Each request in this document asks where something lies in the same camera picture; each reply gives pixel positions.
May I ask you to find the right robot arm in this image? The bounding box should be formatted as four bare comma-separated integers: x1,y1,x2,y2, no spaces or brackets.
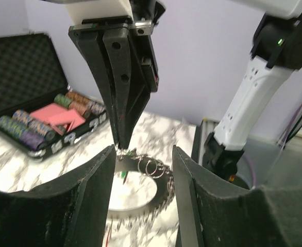
64,1,302,180

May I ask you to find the pink playing card deck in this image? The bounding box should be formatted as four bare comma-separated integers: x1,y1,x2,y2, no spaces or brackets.
30,103,86,135

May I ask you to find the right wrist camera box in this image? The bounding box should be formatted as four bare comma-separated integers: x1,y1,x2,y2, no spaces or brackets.
47,0,136,24

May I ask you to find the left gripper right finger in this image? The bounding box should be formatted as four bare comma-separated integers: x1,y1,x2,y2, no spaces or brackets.
172,146,302,246

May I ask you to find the metal key ring disc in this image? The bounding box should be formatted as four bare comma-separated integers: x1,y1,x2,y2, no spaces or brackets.
108,152,175,220

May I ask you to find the black poker chip case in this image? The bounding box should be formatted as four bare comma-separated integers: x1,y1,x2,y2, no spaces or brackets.
0,33,107,161

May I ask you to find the green tagged key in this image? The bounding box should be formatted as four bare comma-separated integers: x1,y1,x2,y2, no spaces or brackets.
121,171,128,185

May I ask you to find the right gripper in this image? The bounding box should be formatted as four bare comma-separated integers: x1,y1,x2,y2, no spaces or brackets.
68,15,160,150

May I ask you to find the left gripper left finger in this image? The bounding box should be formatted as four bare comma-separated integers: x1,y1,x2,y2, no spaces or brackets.
0,146,116,246

